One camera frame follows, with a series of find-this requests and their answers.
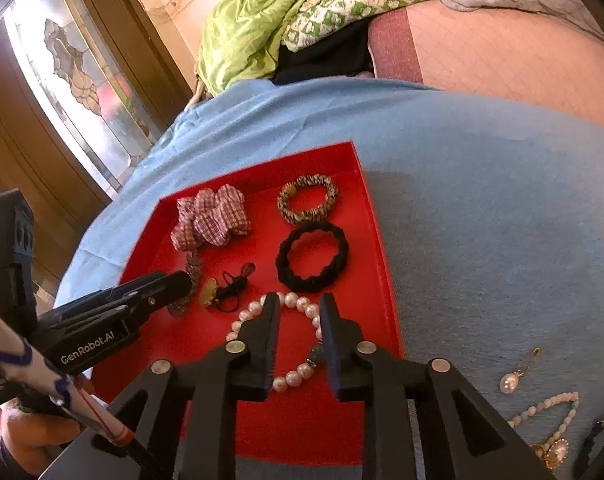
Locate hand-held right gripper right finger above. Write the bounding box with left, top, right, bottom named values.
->
left=320, top=293, right=558, bottom=480

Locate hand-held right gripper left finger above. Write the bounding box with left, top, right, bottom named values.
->
left=39, top=293, right=281, bottom=480

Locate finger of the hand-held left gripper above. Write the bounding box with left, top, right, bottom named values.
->
left=126, top=284, right=193, bottom=317
left=94, top=270, right=193, bottom=301

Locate dark metal chain bracelet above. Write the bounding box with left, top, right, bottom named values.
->
left=167, top=247, right=203, bottom=318

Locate large pearl bracelet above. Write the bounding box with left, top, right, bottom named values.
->
left=225, top=291, right=327, bottom=395

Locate gold pendant with black cord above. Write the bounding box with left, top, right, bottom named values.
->
left=198, top=261, right=257, bottom=312

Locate red cardboard box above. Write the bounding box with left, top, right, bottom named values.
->
left=89, top=141, right=407, bottom=467

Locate pink checked fabric scrunchie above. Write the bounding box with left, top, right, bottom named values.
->
left=171, top=184, right=253, bottom=252

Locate black hair scrunchie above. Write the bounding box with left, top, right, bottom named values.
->
left=276, top=220, right=350, bottom=295

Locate leopard print scrunchie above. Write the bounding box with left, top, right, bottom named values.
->
left=277, top=174, right=341, bottom=226

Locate person's left hand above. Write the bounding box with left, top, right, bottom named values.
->
left=0, top=377, right=96, bottom=477

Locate wooden door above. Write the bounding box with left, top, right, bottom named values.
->
left=0, top=0, right=195, bottom=311

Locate blue blanket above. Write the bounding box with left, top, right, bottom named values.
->
left=56, top=77, right=604, bottom=480

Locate pearl drop earring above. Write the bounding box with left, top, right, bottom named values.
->
left=499, top=347, right=543, bottom=396

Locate stained glass window pane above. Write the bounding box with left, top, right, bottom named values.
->
left=4, top=0, right=157, bottom=193

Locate gold pearl brooch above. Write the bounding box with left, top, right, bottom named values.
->
left=529, top=437, right=572, bottom=472

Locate black hair clip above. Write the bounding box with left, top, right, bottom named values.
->
left=572, top=412, right=604, bottom=480

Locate dark cloth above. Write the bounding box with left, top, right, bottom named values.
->
left=272, top=22, right=379, bottom=86

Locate green quilt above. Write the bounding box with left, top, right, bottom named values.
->
left=197, top=0, right=493, bottom=98

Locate pink mattress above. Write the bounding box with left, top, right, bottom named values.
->
left=369, top=0, right=604, bottom=133

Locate white blue patterned strap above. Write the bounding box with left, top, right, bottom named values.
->
left=0, top=297, right=135, bottom=448

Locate small white bead necklace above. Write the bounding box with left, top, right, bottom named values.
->
left=507, top=391, right=581, bottom=448

